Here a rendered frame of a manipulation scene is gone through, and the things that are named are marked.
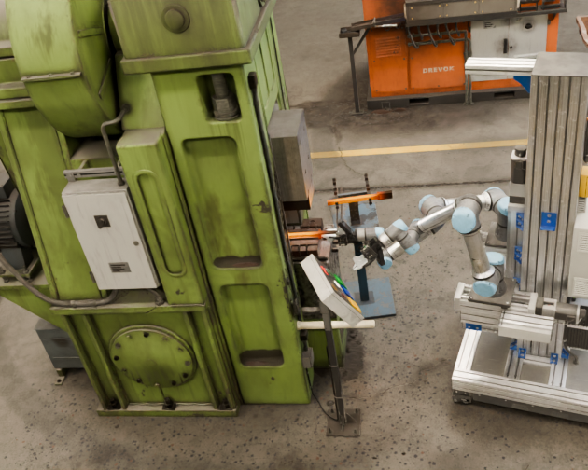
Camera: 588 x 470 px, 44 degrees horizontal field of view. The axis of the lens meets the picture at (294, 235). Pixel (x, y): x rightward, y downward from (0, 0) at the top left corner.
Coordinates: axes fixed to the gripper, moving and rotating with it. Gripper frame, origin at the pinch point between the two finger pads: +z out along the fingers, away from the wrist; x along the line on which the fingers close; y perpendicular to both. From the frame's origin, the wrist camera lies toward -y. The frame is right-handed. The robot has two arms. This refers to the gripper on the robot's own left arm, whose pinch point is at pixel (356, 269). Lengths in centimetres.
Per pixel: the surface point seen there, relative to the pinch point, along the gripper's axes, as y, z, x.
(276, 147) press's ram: 68, -12, -35
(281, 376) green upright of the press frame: -44, 83, -19
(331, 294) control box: 21.9, 12.8, 27.3
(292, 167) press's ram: 54, -11, -32
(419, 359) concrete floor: -112, 18, -18
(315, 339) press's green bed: -57, 58, -38
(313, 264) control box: 22.5, 13.4, 1.2
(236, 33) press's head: 137, -38, -9
